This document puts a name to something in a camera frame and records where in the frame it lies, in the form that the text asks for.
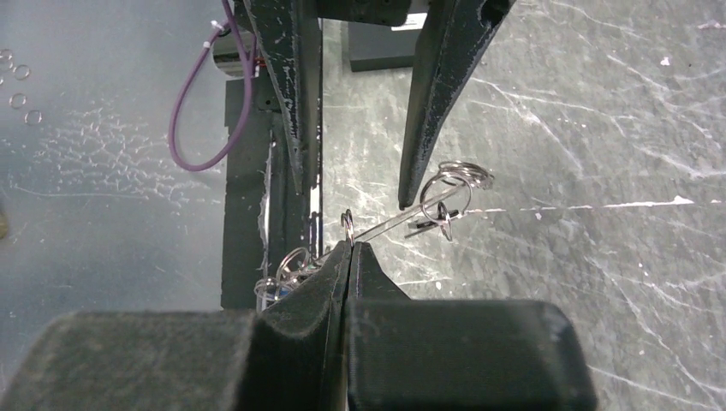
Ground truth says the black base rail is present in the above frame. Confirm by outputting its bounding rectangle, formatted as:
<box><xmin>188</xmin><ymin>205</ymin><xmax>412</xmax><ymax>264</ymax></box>
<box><xmin>221</xmin><ymin>73</ymin><xmax>323</xmax><ymax>309</ymax></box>

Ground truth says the black flat box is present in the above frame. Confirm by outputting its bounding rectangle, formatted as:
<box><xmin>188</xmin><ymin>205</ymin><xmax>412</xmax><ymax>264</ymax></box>
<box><xmin>348</xmin><ymin>12</ymin><xmax>427</xmax><ymax>72</ymax></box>

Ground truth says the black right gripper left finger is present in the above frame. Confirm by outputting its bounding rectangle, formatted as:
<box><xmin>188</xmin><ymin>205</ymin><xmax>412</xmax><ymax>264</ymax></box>
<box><xmin>1</xmin><ymin>242</ymin><xmax>352</xmax><ymax>410</ymax></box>

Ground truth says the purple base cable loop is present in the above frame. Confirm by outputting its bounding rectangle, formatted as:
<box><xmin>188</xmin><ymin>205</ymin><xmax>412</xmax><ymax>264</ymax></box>
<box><xmin>167</xmin><ymin>0</ymin><xmax>256</xmax><ymax>173</ymax></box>

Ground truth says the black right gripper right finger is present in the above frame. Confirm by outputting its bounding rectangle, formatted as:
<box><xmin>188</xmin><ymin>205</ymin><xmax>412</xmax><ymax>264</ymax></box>
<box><xmin>346</xmin><ymin>242</ymin><xmax>598</xmax><ymax>410</ymax></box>

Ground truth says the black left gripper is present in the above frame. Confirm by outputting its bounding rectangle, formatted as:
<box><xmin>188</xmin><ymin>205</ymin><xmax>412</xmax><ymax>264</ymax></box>
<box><xmin>244</xmin><ymin>0</ymin><xmax>515</xmax><ymax>210</ymax></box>

